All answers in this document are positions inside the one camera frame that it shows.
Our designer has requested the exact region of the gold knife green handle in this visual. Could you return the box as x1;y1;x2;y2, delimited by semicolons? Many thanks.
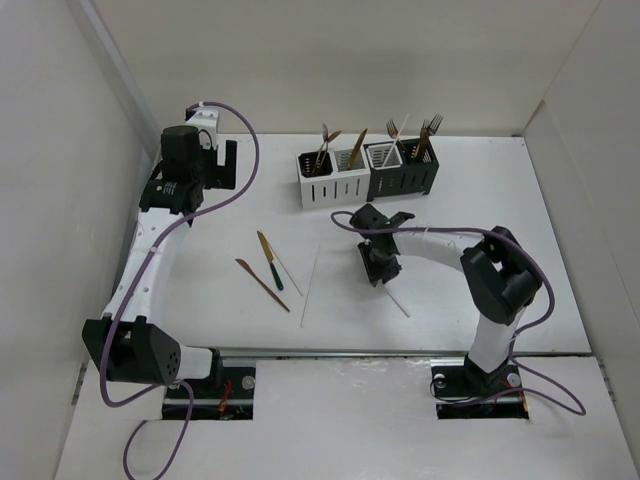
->
257;231;284;291
347;128;368;170

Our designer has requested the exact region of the white chopstick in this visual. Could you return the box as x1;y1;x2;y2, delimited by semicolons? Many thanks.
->
382;114;410;168
384;287;411;318
299;244;322;329
269;243;305;297

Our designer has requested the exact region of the gold fork green handle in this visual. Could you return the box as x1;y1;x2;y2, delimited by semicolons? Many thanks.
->
417;119;431;163

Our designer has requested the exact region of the silver metal spoon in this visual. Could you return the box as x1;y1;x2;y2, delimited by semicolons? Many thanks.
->
314;123;329;169

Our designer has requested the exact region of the rose gold metal fork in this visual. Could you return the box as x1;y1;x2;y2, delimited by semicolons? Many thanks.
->
386;119;406;152

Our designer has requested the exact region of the black metal fork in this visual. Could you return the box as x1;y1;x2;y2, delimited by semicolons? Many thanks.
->
425;114;444;147

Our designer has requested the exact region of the brown wooden fork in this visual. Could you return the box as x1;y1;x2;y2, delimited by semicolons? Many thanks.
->
394;124;407;155

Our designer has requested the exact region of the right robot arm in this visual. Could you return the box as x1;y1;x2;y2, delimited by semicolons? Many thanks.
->
349;204;543;399

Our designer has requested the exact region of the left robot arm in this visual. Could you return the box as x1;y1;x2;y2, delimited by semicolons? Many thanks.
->
82;125;237;397

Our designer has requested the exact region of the white slotted insert bin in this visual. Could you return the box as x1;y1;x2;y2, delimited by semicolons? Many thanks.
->
366;143;402;170

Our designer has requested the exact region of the black insert bin left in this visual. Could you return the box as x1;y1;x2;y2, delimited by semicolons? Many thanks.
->
297;151;333;178

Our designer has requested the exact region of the black slotted insert bin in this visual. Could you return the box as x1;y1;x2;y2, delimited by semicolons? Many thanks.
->
401;139;436;165

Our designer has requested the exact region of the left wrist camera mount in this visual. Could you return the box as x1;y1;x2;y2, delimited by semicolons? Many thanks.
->
185;102;220;150

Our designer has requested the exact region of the white utensil holder frame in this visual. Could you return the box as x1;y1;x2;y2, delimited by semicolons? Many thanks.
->
298;169;371;210

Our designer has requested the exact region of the black utensil holder frame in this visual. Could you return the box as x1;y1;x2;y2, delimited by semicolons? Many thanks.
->
365;142;439;202

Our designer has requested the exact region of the aluminium rail front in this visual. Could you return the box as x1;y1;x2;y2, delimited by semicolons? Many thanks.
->
104;345;596;360

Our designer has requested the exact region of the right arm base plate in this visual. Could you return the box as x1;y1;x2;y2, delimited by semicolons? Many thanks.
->
429;364;529;420

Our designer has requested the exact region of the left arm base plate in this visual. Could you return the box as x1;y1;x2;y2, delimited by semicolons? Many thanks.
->
161;362;256;421

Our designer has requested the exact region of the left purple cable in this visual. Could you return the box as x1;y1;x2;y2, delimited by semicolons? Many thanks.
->
97;100;260;480

